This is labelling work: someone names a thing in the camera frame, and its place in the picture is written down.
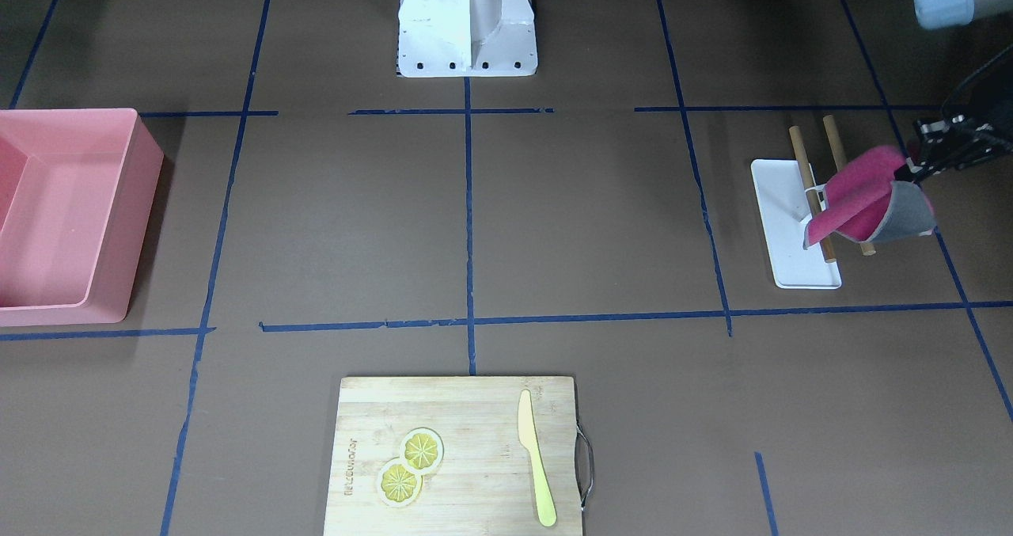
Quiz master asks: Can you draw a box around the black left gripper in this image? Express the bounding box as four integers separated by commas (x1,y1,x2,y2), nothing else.
909,110,1012,181

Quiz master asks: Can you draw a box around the pink and grey cloth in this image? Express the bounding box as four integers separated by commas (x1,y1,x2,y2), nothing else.
802,146,937,249

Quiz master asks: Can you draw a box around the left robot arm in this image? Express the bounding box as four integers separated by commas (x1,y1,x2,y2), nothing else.
907,0,1012,184

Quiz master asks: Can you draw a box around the outer wooden rack rod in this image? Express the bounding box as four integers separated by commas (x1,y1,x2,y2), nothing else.
822,114,877,257

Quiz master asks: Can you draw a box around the wooden rack rod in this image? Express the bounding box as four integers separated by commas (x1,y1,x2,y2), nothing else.
788,126,837,263
822,114,877,257

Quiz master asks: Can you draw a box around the inner wooden rack rod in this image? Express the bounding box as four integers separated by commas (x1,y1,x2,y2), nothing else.
788,126,837,263

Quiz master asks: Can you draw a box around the white rack base tray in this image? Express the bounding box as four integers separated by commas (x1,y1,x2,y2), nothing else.
750,158,842,291

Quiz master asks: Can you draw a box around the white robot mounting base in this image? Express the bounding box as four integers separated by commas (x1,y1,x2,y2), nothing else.
396,0,539,78

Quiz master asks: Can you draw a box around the yellow plastic knife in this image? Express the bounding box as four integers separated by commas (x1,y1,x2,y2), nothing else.
517,389,557,526

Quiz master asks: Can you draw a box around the bamboo cutting board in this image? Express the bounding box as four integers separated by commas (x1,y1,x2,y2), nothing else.
322,376,585,535

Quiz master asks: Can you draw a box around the lemon slice near knife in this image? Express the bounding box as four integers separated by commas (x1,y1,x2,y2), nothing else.
400,428,446,476

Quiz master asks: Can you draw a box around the lemon slice near logo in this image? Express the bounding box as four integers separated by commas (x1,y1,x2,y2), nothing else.
375,459,423,507

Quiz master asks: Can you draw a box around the pink plastic bin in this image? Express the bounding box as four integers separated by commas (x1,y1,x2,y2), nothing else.
1,108,165,328

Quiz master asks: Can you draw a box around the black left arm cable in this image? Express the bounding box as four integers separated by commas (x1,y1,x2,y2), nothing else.
940,44,1013,124

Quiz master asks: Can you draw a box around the white rack upright bracket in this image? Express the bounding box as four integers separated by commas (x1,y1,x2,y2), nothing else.
799,184,825,225

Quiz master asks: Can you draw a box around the metal cutting board handle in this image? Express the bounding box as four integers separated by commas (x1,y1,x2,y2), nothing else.
575,420,596,513

